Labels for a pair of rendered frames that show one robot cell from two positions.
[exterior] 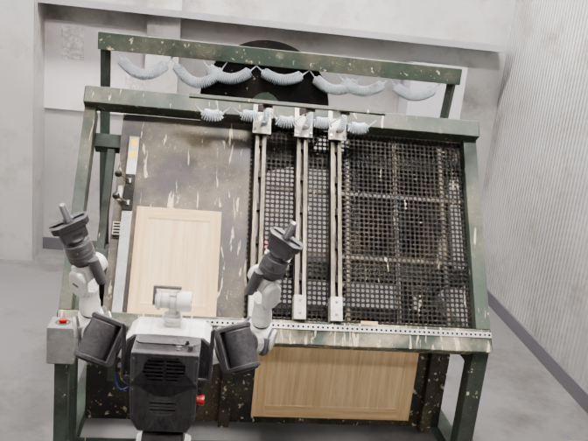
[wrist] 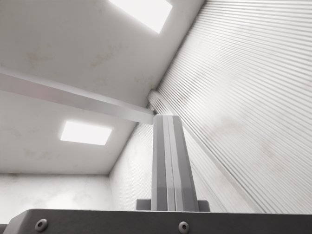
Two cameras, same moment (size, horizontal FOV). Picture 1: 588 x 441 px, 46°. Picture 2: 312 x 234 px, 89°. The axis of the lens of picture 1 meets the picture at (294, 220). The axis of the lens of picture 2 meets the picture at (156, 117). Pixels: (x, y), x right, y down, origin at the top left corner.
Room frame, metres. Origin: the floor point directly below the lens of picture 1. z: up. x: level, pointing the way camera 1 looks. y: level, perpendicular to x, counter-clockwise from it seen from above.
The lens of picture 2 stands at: (2.10, 0.06, 1.64)
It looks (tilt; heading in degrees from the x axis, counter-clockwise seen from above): 48 degrees up; 308
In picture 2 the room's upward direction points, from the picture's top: 34 degrees counter-clockwise
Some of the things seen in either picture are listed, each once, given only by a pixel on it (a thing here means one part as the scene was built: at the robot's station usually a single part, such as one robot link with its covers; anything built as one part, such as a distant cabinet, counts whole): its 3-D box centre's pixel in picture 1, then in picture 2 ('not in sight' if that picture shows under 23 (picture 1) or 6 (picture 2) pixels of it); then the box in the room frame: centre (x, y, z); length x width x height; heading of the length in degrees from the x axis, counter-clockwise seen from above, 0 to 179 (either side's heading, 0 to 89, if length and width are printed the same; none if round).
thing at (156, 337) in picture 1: (167, 370); not in sight; (2.00, 0.35, 1.23); 0.34 x 0.30 x 0.36; 96
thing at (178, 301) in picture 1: (174, 304); not in sight; (2.06, 0.35, 1.44); 0.10 x 0.07 x 0.09; 96
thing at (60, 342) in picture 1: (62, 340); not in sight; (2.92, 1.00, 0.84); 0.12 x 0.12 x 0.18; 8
